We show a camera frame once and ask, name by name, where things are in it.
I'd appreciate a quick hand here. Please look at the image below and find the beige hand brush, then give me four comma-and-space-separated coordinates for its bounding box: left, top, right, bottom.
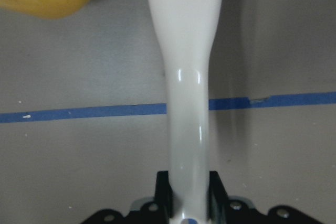
149, 0, 222, 223

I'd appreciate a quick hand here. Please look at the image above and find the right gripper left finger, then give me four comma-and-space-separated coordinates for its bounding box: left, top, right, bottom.
154, 171, 173, 218

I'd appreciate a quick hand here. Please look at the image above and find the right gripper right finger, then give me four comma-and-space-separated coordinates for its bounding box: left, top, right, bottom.
208, 171, 228, 219

